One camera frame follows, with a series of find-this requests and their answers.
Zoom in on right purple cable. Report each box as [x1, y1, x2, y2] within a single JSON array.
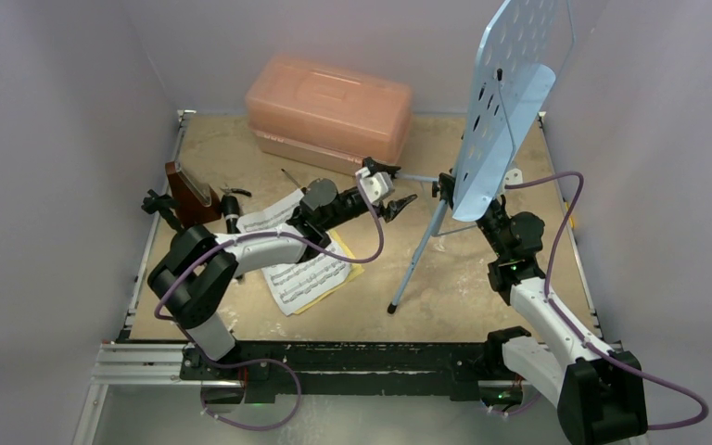
[[504, 171, 710, 432]]

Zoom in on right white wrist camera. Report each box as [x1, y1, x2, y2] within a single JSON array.
[[502, 168, 524, 189]]

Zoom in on black microphone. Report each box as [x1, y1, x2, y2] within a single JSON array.
[[220, 195, 241, 235]]

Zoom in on black yellow screwdriver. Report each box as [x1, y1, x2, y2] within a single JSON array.
[[281, 169, 304, 190]]

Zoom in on black round microphone stand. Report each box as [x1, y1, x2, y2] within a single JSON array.
[[141, 189, 184, 233]]

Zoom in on pink plastic storage box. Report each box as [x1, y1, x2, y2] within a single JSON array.
[[245, 56, 413, 175]]

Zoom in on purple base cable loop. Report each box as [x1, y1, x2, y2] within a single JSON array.
[[199, 358, 303, 431]]

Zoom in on yellow sheet music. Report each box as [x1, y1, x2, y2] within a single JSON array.
[[293, 255, 364, 315]]

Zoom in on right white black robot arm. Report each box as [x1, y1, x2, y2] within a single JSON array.
[[477, 197, 648, 444]]

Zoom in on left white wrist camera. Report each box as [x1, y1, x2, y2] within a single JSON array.
[[355, 167, 395, 206]]

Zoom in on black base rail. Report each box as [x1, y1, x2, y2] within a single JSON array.
[[180, 340, 531, 407]]

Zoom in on white sheet music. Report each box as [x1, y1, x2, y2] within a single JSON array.
[[237, 189, 328, 316]]

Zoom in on black handled pliers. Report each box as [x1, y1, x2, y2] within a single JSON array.
[[220, 185, 252, 197]]

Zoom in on brown wooden metronome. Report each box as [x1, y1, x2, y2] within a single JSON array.
[[165, 161, 222, 228]]

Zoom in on light blue music stand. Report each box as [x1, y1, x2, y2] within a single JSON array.
[[387, 1, 558, 313]]

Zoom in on clear plastic metronome cover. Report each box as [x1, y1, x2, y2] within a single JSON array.
[[174, 161, 211, 207]]

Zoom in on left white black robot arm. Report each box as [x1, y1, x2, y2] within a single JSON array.
[[147, 158, 417, 379]]

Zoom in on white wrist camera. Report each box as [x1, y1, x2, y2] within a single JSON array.
[[502, 168, 524, 189], [355, 167, 395, 206]]

